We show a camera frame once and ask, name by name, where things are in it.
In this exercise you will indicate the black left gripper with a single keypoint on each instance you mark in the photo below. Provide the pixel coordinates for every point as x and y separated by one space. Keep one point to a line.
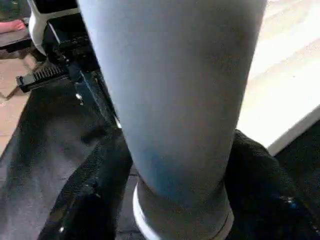
67 45

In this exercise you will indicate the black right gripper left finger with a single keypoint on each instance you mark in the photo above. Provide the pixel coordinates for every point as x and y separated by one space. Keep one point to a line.
95 195

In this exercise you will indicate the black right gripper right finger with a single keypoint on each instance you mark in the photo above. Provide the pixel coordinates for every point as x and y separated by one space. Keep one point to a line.
265 200

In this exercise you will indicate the white plastic table leg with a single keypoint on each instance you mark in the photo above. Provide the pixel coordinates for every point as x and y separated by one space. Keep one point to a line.
175 87

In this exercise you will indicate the white plastic table top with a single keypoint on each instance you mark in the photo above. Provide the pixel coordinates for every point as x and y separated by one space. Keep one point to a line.
287 62

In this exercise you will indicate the black work mat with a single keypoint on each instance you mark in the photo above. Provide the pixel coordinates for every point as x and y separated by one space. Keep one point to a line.
50 130

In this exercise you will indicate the black metal stand bar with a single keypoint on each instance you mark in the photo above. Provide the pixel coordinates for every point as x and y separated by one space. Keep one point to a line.
15 41

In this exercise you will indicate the bare pink foot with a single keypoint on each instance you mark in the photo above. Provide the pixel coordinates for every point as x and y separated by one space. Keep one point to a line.
12 26

